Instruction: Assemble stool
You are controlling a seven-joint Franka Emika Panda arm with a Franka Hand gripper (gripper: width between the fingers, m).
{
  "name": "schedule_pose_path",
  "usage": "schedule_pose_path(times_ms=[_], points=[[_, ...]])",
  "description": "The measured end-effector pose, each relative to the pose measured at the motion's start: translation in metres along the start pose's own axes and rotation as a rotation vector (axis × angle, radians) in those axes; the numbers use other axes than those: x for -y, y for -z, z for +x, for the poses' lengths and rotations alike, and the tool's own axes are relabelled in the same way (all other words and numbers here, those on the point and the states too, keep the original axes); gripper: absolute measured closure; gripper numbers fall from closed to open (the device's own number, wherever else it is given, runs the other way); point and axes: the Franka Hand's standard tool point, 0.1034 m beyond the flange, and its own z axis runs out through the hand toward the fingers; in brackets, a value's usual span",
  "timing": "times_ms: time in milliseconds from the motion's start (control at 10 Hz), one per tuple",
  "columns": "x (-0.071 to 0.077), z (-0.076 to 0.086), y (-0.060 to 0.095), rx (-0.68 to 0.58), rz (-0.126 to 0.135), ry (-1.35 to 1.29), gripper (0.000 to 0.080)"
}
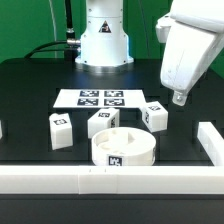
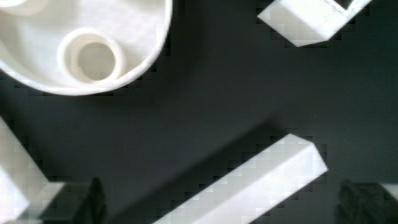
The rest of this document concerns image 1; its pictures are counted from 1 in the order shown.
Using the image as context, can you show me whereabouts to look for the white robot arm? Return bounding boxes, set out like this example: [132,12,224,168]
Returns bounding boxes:
[76,0,224,106]

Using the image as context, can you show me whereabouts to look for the black cable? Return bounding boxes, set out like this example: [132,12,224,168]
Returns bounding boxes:
[23,0,82,60]

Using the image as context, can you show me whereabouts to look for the white marker sheet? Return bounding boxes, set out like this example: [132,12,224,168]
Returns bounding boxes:
[54,89,145,108]

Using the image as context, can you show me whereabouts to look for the white front fence bar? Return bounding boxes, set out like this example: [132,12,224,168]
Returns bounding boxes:
[0,165,224,195]

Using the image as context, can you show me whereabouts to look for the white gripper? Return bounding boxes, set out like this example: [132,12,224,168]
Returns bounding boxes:
[156,0,224,106]

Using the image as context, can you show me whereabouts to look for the white round stool seat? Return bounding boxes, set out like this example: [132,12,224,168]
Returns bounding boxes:
[91,127,156,166]

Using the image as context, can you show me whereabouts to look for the white block at left edge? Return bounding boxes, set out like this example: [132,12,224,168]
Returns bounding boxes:
[0,120,3,140]

